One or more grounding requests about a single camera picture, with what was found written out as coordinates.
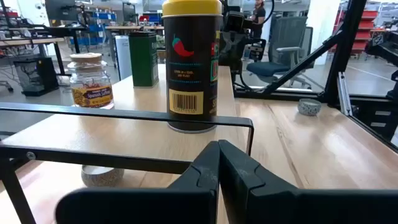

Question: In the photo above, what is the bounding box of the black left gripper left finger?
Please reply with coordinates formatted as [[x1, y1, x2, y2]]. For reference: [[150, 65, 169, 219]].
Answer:
[[55, 140, 221, 224]]

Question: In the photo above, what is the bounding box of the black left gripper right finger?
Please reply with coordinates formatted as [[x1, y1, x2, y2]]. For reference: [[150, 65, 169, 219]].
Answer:
[[218, 139, 398, 224]]

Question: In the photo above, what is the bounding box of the yellow-lid chili spice canister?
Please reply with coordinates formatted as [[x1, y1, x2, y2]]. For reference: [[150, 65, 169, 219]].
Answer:
[[161, 0, 223, 134]]

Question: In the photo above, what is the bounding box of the wooden shelf black metal frame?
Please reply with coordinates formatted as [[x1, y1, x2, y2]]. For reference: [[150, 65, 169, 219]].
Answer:
[[0, 63, 255, 224]]

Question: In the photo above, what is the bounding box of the dark rectangular spice tin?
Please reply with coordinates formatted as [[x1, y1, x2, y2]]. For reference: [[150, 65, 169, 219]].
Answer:
[[128, 30, 160, 88]]

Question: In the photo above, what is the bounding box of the glass saffron jar cork lid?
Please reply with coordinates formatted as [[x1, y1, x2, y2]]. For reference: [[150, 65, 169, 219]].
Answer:
[[67, 52, 115, 110]]

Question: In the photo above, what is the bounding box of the person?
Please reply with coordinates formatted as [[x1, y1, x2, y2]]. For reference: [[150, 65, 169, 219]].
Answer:
[[250, 0, 267, 40]]

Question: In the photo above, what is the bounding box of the grey office chair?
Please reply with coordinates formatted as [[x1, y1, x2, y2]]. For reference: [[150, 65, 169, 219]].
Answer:
[[246, 16, 314, 90]]

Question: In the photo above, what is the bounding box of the red storage shelving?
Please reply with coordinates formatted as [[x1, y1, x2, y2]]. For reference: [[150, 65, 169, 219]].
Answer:
[[329, 9, 379, 58]]

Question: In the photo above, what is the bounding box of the black mesh bin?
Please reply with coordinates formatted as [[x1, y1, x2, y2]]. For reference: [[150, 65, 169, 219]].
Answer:
[[14, 57, 60, 96]]

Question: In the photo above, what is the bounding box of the black computer monitor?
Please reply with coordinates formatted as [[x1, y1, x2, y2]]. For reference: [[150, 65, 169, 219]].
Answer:
[[45, 0, 78, 22]]

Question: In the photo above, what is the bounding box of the wooden workshop desk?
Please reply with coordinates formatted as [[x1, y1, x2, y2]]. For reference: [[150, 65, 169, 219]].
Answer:
[[0, 37, 67, 76]]

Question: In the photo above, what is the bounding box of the black aluminium table frame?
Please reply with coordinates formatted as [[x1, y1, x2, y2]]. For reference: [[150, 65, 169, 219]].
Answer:
[[233, 0, 398, 153]]

